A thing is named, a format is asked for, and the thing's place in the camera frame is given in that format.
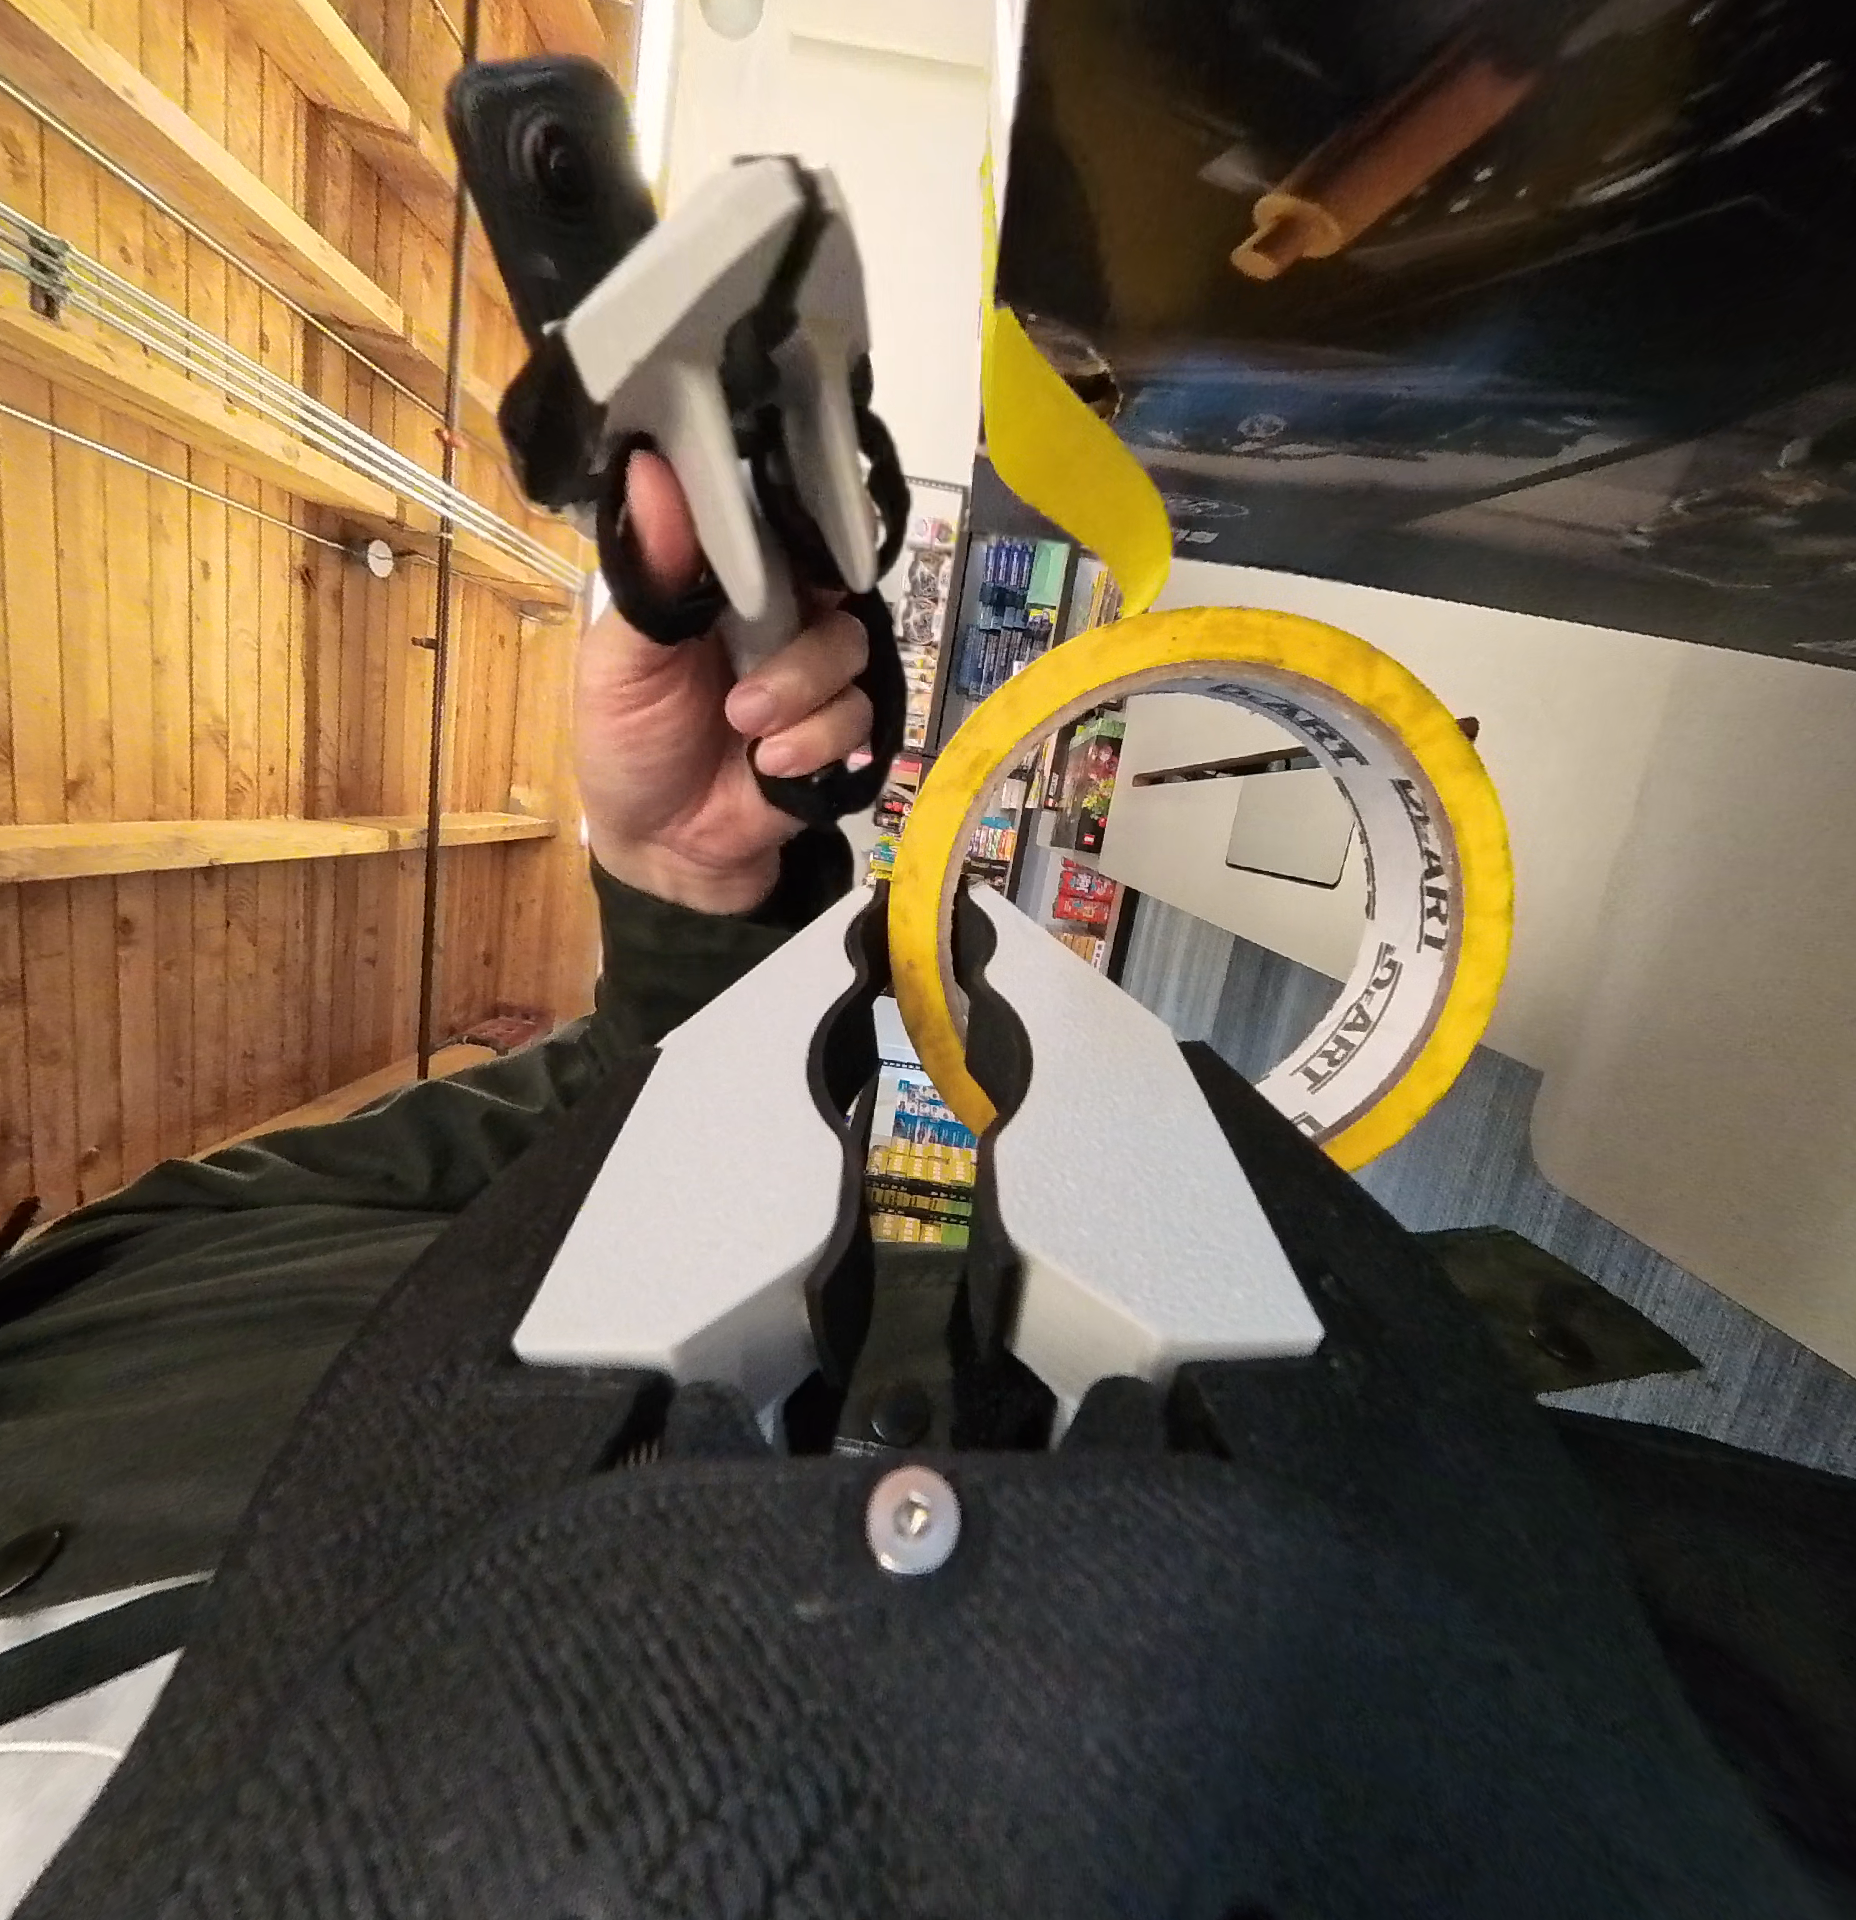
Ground black speed car lego box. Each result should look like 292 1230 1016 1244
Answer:
986 0 1856 679

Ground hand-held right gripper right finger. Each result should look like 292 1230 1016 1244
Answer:
947 883 1329 1449

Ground person's left hand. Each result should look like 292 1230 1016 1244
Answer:
573 448 880 920

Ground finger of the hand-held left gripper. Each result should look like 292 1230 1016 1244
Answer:
777 165 888 598
558 154 810 665

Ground rows of small yellow boxes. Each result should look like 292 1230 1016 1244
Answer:
864 1072 980 1249

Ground yellow tape roll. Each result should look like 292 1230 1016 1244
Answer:
888 121 1519 1175

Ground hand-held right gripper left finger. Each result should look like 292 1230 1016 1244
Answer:
511 893 893 1454

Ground person's black jacket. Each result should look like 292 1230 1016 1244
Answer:
0 1221 1856 1920

